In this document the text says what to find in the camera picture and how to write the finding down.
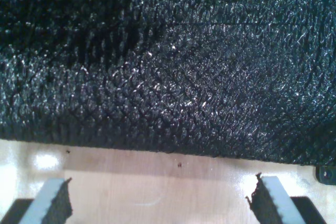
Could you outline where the black bubble mat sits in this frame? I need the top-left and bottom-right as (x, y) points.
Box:
(0, 0), (336, 168)

